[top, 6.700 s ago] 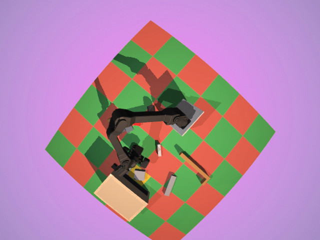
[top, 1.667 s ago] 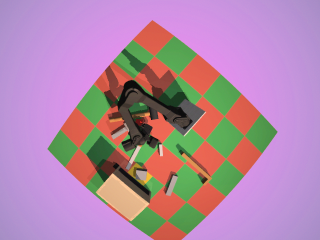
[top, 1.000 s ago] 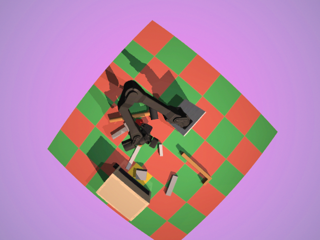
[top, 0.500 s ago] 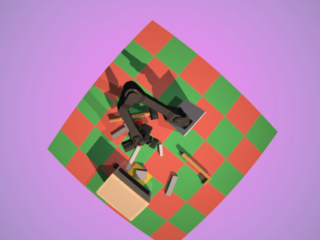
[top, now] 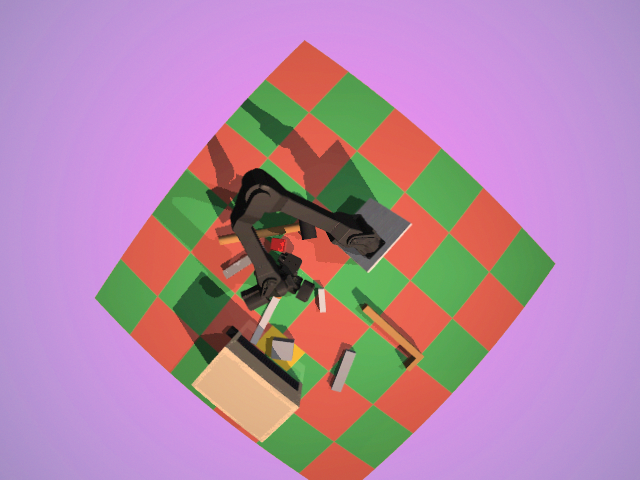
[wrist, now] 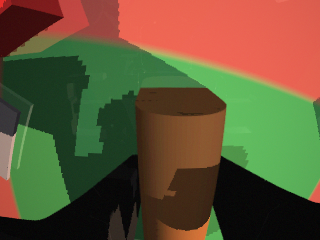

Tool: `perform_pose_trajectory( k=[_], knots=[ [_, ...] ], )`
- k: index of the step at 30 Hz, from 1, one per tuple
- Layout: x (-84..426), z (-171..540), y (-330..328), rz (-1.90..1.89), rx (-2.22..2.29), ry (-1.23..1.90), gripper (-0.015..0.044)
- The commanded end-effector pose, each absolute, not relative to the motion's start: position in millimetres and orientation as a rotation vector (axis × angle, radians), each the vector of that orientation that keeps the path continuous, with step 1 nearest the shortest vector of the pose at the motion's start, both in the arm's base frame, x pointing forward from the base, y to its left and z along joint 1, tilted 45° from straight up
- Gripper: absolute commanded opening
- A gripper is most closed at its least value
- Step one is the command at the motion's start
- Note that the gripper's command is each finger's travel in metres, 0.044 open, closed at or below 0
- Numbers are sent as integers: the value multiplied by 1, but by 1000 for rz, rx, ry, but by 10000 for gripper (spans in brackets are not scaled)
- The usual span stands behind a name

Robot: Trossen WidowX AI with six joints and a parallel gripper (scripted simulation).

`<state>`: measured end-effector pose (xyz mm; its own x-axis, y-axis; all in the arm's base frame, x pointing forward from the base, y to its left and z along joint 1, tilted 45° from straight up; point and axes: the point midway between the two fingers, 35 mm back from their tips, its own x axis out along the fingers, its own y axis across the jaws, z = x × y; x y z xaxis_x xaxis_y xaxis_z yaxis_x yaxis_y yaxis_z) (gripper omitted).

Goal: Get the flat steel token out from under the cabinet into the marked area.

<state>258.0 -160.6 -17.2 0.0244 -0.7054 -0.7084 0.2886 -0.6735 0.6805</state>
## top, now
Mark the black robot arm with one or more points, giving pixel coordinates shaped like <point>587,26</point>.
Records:
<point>260,192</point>

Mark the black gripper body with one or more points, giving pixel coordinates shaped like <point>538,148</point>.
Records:
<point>304,291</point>

